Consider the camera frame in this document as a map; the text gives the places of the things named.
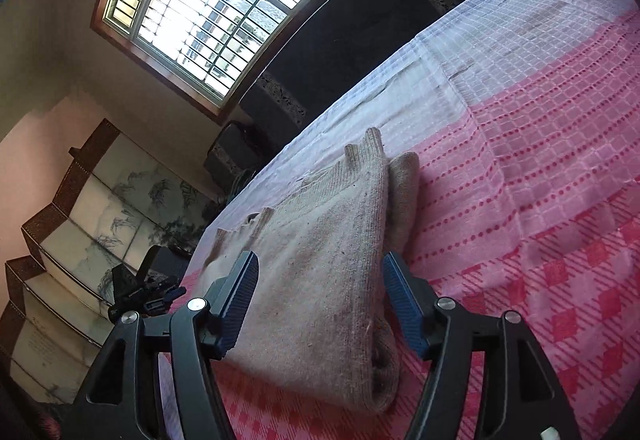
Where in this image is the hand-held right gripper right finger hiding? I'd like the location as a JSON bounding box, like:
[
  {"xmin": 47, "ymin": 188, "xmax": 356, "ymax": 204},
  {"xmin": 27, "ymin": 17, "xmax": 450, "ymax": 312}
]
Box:
[{"xmin": 382, "ymin": 252, "xmax": 583, "ymax": 440}]

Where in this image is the dark blue wooden armchair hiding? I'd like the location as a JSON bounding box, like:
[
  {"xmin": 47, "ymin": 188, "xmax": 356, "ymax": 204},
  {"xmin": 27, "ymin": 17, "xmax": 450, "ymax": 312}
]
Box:
[{"xmin": 204, "ymin": 120, "xmax": 271, "ymax": 193}]

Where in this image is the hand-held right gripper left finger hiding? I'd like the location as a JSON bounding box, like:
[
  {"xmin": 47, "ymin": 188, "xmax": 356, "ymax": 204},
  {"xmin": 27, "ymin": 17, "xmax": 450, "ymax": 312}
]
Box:
[{"xmin": 70, "ymin": 250, "xmax": 261, "ymax": 440}]

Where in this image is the pink and white checked blanket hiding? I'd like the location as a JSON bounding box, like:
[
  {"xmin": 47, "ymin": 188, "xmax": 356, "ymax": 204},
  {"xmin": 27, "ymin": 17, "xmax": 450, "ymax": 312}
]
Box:
[{"xmin": 160, "ymin": 0, "xmax": 640, "ymax": 440}]

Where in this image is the barred window with wooden frame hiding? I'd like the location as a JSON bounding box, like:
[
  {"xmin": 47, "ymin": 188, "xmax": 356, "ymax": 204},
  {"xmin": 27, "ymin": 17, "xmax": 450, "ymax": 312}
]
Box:
[{"xmin": 90, "ymin": 0, "xmax": 436, "ymax": 123}]

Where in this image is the painted folding screen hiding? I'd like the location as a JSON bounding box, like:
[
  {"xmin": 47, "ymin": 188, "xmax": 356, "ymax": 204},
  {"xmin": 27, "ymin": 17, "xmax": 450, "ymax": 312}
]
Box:
[{"xmin": 0, "ymin": 119, "xmax": 221, "ymax": 406}]

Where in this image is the dark blue sofa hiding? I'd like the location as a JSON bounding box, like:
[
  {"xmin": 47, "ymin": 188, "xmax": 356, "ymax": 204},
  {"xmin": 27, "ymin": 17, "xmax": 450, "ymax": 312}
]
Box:
[{"xmin": 239, "ymin": 0, "xmax": 491, "ymax": 155}]

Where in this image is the beige knitted sweater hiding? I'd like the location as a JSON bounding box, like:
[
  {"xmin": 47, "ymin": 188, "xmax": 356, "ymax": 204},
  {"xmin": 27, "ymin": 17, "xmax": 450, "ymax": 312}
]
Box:
[{"xmin": 192, "ymin": 127, "xmax": 421, "ymax": 416}]

